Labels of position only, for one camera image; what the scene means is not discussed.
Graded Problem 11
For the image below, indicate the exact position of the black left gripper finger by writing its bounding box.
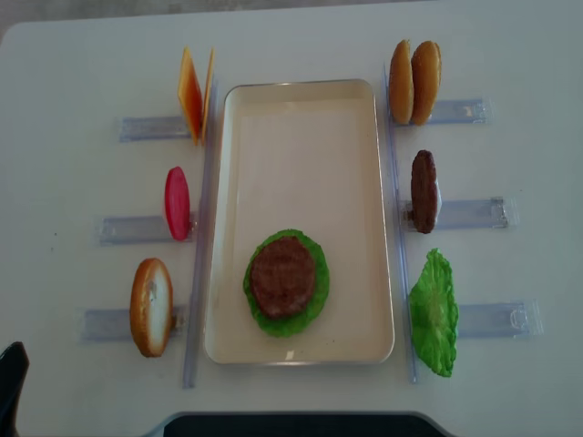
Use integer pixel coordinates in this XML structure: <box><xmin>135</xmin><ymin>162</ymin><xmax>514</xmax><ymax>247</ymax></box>
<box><xmin>0</xmin><ymin>341</ymin><xmax>30</xmax><ymax>437</ymax></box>

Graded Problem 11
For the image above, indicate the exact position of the orange cheese slice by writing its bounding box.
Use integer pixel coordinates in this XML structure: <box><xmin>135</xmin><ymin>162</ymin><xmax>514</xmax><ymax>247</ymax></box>
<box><xmin>178</xmin><ymin>46</ymin><xmax>203</xmax><ymax>145</ymax></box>
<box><xmin>200</xmin><ymin>46</ymin><xmax>215</xmax><ymax>146</ymax></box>

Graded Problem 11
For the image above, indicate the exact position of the sliced bread standing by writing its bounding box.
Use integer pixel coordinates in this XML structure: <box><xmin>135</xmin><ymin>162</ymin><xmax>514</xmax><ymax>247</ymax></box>
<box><xmin>129</xmin><ymin>258</ymin><xmax>173</xmax><ymax>358</ymax></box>

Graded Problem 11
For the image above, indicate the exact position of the red tomato slice standing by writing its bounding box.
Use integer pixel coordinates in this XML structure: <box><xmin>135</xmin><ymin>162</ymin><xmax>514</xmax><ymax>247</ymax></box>
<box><xmin>164</xmin><ymin>167</ymin><xmax>190</xmax><ymax>241</ymax></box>

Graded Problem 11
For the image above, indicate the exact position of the brown meat patty on tray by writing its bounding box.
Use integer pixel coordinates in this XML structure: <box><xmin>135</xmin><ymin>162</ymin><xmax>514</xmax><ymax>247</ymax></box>
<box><xmin>250</xmin><ymin>236</ymin><xmax>315</xmax><ymax>320</ymax></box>

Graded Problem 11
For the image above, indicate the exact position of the green lettuce leaf on tray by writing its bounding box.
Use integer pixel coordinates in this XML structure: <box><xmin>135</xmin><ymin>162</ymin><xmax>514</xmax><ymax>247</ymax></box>
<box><xmin>242</xmin><ymin>229</ymin><xmax>330</xmax><ymax>338</ymax></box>

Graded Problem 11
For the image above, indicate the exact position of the green lettuce leaf standing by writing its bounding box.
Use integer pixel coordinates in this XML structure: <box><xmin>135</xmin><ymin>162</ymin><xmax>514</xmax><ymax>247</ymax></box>
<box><xmin>409</xmin><ymin>248</ymin><xmax>459</xmax><ymax>378</ymax></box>

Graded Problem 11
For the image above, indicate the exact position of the brown meat patty standing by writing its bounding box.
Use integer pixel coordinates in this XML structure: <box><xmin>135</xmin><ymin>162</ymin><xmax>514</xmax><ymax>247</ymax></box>
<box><xmin>411</xmin><ymin>149</ymin><xmax>438</xmax><ymax>234</ymax></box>

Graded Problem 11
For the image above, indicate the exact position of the black base at bottom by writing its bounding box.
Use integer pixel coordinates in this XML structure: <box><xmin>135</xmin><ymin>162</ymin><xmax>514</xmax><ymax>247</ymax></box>
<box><xmin>163</xmin><ymin>413</ymin><xmax>444</xmax><ymax>437</ymax></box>

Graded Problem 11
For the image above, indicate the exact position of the cream rectangular metal tray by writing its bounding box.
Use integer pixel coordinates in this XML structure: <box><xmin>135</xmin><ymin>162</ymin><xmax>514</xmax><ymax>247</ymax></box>
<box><xmin>204</xmin><ymin>79</ymin><xmax>394</xmax><ymax>365</ymax></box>

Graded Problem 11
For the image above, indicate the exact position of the brown bun half left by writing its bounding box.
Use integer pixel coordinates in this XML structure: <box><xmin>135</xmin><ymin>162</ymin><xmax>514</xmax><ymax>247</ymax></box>
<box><xmin>388</xmin><ymin>39</ymin><xmax>414</xmax><ymax>125</ymax></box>

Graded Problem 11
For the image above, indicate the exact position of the brown bun half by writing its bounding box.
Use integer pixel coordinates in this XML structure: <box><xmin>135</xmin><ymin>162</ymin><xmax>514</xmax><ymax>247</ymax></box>
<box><xmin>388</xmin><ymin>39</ymin><xmax>414</xmax><ymax>125</ymax></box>
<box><xmin>411</xmin><ymin>41</ymin><xmax>442</xmax><ymax>126</ymax></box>

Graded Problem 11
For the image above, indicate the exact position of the brown bun half right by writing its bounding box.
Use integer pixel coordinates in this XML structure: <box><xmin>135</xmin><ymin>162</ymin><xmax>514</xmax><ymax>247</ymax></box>
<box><xmin>411</xmin><ymin>41</ymin><xmax>442</xmax><ymax>126</ymax></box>

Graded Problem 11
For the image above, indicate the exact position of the clear bread holder rail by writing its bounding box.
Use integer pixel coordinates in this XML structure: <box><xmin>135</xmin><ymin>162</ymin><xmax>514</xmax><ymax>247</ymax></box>
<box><xmin>77</xmin><ymin>306</ymin><xmax>188</xmax><ymax>342</ymax></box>

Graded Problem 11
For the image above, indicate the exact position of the long clear left rail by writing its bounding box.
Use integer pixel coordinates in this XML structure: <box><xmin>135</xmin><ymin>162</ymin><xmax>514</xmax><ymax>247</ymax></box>
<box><xmin>182</xmin><ymin>74</ymin><xmax>218</xmax><ymax>390</ymax></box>

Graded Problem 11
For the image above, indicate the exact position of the long clear rail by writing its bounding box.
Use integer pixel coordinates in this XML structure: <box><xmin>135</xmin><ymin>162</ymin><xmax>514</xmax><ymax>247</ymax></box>
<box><xmin>182</xmin><ymin>74</ymin><xmax>218</xmax><ymax>390</ymax></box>
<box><xmin>384</xmin><ymin>63</ymin><xmax>418</xmax><ymax>384</ymax></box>

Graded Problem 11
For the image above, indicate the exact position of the clear tomato holder rail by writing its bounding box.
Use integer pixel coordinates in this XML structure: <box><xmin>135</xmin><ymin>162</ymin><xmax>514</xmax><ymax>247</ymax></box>
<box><xmin>93</xmin><ymin>215</ymin><xmax>177</xmax><ymax>247</ymax></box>

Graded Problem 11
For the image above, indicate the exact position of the clear cheese holder rail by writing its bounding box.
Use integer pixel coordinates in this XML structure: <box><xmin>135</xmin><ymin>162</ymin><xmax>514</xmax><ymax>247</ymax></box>
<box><xmin>118</xmin><ymin>116</ymin><xmax>191</xmax><ymax>142</ymax></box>

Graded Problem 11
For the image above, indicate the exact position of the long clear right rail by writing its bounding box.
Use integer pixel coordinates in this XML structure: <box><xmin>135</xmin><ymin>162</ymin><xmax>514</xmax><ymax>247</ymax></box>
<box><xmin>384</xmin><ymin>63</ymin><xmax>418</xmax><ymax>384</ymax></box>

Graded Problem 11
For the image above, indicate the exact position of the clear patty holder rail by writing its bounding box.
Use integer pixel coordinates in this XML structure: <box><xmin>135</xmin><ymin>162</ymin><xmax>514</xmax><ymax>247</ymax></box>
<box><xmin>434</xmin><ymin>197</ymin><xmax>519</xmax><ymax>230</ymax></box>

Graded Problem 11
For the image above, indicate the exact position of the clear lettuce holder rail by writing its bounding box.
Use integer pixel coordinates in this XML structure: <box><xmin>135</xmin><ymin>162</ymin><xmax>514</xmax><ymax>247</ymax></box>
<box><xmin>457</xmin><ymin>300</ymin><xmax>544</xmax><ymax>339</ymax></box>

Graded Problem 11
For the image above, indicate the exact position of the clear bun holder rail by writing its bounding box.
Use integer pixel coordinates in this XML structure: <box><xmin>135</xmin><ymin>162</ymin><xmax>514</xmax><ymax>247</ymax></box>
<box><xmin>391</xmin><ymin>96</ymin><xmax>496</xmax><ymax>127</ymax></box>

